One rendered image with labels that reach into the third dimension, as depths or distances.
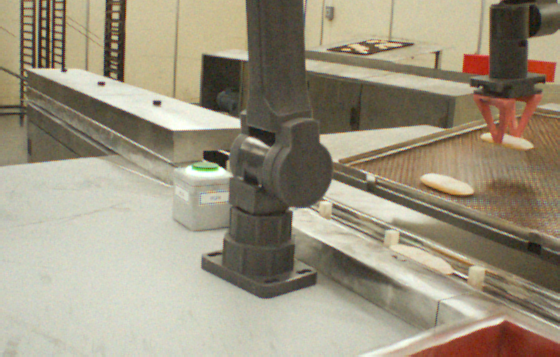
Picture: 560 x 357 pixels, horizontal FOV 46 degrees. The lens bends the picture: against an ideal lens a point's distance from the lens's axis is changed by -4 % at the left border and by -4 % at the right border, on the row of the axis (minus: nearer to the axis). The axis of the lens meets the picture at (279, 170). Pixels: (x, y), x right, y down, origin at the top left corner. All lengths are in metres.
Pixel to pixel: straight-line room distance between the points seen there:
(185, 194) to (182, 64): 7.42
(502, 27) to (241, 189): 0.46
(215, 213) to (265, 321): 0.30
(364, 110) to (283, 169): 3.38
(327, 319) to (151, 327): 0.18
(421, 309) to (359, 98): 3.48
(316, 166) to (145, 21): 7.44
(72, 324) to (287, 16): 0.38
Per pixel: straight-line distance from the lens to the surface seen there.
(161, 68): 8.25
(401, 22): 6.35
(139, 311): 0.70
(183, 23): 8.33
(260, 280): 0.75
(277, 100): 0.73
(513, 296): 0.75
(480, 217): 0.87
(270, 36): 0.72
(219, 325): 0.67
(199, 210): 0.94
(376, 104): 4.01
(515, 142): 1.04
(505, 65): 1.02
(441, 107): 3.62
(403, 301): 0.71
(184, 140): 1.18
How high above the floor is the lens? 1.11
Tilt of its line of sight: 12 degrees down
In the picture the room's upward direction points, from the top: 4 degrees clockwise
